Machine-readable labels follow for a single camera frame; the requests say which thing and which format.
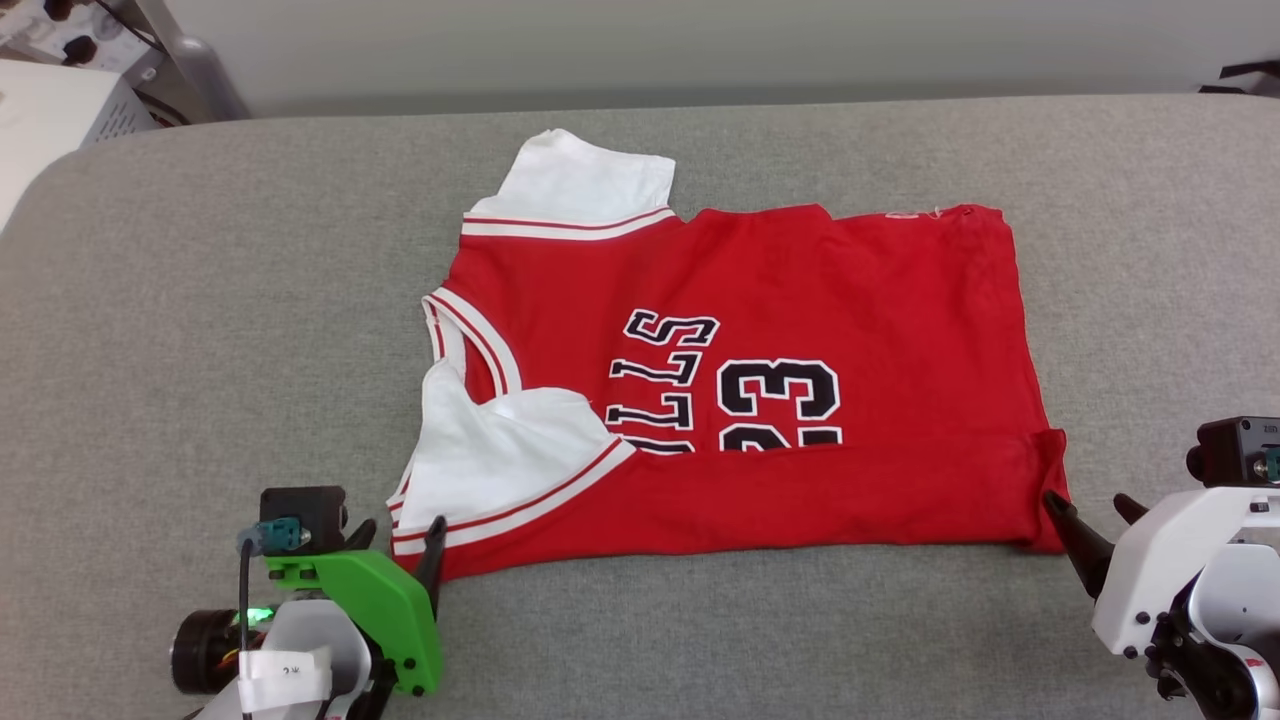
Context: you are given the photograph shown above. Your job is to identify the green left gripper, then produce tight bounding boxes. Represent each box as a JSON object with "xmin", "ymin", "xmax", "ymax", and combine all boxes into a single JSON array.
[{"xmin": 264, "ymin": 516, "xmax": 449, "ymax": 699}]

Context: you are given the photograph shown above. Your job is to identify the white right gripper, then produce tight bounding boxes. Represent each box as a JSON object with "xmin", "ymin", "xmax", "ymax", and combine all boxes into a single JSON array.
[{"xmin": 1042, "ymin": 487, "xmax": 1280, "ymax": 659}]

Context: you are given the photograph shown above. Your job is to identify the red and white basketball jersey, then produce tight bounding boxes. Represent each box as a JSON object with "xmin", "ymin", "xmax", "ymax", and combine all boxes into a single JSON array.
[{"xmin": 385, "ymin": 128, "xmax": 1072, "ymax": 584}]

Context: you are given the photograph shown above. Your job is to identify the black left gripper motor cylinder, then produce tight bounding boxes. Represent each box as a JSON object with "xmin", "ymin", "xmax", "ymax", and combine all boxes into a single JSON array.
[{"xmin": 169, "ymin": 609, "xmax": 247, "ymax": 697}]

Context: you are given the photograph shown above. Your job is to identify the grey fabric sofa seat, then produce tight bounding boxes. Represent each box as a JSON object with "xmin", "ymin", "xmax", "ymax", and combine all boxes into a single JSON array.
[{"xmin": 0, "ymin": 94, "xmax": 1280, "ymax": 720}]

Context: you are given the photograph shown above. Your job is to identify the grey stand with black tape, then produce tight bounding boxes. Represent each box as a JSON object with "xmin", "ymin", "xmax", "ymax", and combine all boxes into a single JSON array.
[{"xmin": 1197, "ymin": 59, "xmax": 1280, "ymax": 99}]

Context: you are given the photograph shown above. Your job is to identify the white power strip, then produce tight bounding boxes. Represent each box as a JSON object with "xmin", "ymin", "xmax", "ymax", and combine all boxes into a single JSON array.
[{"xmin": 0, "ymin": 0, "xmax": 167, "ymax": 87}]

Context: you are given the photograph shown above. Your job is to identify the left arm black cable teal plug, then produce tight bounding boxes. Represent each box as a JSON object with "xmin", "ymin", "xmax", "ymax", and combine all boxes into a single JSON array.
[{"xmin": 236, "ymin": 517, "xmax": 304, "ymax": 666}]

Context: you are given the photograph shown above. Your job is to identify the grey metal partition post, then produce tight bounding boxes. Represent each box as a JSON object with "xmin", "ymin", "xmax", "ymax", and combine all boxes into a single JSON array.
[{"xmin": 128, "ymin": 0, "xmax": 252, "ymax": 124}]

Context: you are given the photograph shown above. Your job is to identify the white box with black strap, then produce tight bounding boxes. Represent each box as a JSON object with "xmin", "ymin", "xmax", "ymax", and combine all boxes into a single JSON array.
[{"xmin": 0, "ymin": 58, "xmax": 160, "ymax": 237}]

